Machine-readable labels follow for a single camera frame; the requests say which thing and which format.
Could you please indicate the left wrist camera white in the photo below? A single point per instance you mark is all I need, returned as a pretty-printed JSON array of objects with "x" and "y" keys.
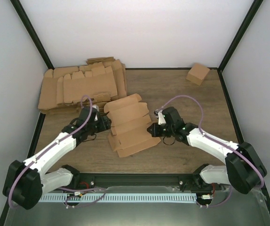
[{"x": 95, "y": 113}]

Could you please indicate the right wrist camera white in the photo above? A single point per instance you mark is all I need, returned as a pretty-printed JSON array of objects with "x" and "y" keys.
[{"x": 161, "y": 118}]

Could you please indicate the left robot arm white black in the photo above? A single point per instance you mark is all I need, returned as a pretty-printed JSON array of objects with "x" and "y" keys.
[{"x": 27, "y": 181}]

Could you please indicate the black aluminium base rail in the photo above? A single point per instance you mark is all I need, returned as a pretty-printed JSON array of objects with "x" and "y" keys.
[{"x": 188, "y": 182}]

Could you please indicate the light blue slotted cable duct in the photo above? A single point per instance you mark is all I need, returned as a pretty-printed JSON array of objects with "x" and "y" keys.
[{"x": 122, "y": 198}]

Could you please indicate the stack of flat cardboard boxes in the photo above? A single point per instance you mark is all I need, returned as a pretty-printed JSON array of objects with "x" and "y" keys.
[{"x": 64, "y": 88}]

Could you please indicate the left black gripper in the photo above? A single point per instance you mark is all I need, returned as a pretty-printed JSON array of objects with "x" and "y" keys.
[{"x": 105, "y": 125}]

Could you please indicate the black enclosure frame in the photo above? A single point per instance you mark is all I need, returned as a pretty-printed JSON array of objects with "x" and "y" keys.
[{"x": 232, "y": 62}]

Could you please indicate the folded brown cardboard box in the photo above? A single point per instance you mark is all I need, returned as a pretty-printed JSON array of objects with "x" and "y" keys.
[{"x": 197, "y": 73}]

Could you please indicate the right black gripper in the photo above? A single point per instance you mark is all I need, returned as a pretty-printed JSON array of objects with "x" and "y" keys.
[{"x": 155, "y": 133}]

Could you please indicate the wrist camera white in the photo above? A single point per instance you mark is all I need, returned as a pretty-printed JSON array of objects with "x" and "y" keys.
[
  {"x": 161, "y": 118},
  {"x": 95, "y": 113}
]

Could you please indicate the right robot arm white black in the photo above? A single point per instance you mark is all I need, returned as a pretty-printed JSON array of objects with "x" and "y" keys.
[{"x": 242, "y": 168}]

